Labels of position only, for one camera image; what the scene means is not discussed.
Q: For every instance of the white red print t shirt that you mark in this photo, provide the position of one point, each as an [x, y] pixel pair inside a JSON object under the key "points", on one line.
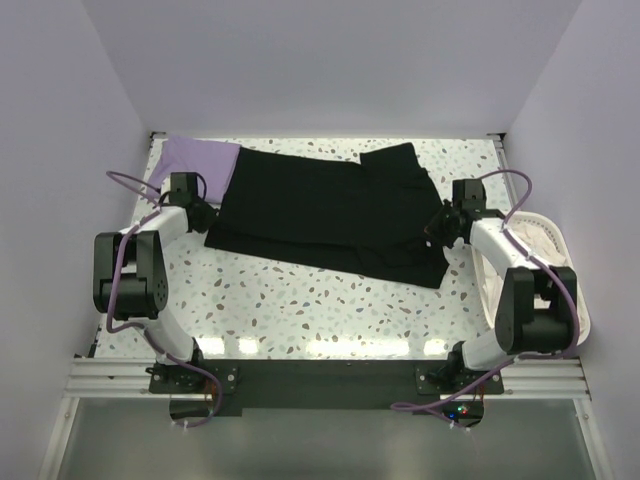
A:
{"points": [[537, 238]]}

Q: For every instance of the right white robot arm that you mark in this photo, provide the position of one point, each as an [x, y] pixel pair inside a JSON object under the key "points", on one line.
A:
{"points": [[537, 313]]}

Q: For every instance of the aluminium frame rail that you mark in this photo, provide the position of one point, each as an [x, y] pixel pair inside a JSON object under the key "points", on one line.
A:
{"points": [[126, 378]]}

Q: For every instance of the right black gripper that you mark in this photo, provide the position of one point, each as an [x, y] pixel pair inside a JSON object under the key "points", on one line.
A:
{"points": [[433, 228]]}

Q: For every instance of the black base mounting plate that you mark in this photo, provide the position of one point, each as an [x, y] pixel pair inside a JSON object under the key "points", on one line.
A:
{"points": [[228, 388]]}

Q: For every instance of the black t shirt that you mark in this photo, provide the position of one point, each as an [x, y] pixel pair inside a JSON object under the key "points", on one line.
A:
{"points": [[366, 217]]}

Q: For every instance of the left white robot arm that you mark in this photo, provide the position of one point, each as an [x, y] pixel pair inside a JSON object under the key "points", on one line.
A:
{"points": [[130, 282]]}

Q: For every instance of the white laundry basket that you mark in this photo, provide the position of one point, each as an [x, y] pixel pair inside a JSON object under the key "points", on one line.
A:
{"points": [[504, 249]]}

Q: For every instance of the folded purple t shirt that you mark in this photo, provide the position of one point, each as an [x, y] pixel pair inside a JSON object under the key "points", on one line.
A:
{"points": [[215, 161]]}

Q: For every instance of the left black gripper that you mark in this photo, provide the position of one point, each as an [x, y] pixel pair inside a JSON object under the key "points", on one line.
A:
{"points": [[207, 222]]}

